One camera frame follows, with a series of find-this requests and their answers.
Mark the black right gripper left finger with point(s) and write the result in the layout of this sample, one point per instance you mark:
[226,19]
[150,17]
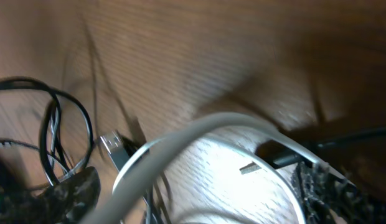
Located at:
[66,202]

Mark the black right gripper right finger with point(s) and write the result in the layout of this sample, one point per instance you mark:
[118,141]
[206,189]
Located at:
[321,194]

